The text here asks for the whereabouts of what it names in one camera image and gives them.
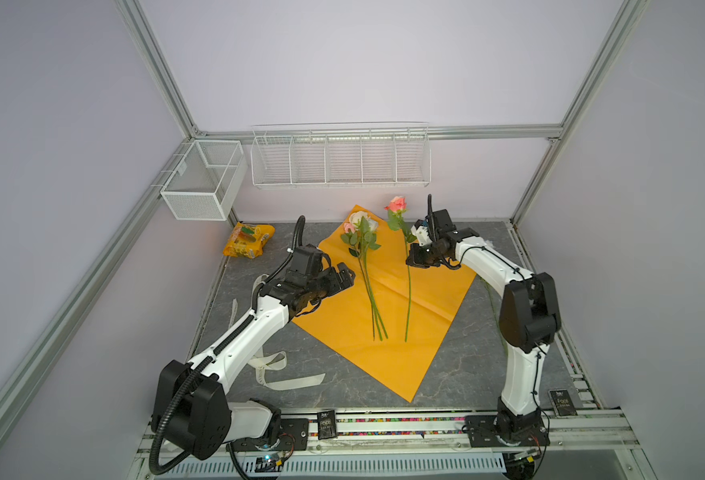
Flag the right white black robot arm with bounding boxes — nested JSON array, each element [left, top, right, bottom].
[[406, 236, 561, 445]]

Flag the cream fake rose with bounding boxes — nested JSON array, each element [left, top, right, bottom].
[[348, 210, 378, 244]]

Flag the cream printed ribbon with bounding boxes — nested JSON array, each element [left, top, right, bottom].
[[229, 273, 328, 392]]

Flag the yellow snack bag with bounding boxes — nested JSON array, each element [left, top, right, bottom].
[[222, 222, 276, 259]]

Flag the white fake rose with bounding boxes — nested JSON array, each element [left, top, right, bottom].
[[482, 280, 508, 355]]

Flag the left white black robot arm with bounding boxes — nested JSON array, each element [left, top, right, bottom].
[[148, 263, 355, 475]]

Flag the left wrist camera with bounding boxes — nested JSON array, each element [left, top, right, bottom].
[[288, 245, 330, 279]]

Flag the orange wrapping paper sheet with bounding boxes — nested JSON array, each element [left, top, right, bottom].
[[294, 215, 475, 402]]

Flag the black labelled box right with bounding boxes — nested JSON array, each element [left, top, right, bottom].
[[548, 389, 578, 417]]

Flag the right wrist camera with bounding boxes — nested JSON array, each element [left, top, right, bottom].
[[410, 209, 456, 245]]

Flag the white mesh box basket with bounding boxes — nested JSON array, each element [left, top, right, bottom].
[[160, 140, 248, 221]]

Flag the white wire shelf basket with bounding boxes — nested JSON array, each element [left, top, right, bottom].
[[252, 122, 432, 189]]

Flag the black box on rail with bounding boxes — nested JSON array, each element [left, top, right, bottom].
[[316, 410, 338, 440]]

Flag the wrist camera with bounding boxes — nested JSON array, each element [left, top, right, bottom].
[[410, 209, 456, 245], [288, 245, 330, 279]]

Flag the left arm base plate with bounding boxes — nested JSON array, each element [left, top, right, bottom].
[[232, 417, 310, 452]]

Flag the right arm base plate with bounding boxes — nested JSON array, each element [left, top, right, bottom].
[[462, 411, 550, 448]]

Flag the pale blue fake rose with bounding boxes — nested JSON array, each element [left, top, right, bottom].
[[360, 215, 388, 341]]

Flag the light pink fake rose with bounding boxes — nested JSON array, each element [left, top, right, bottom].
[[340, 222, 377, 339]]

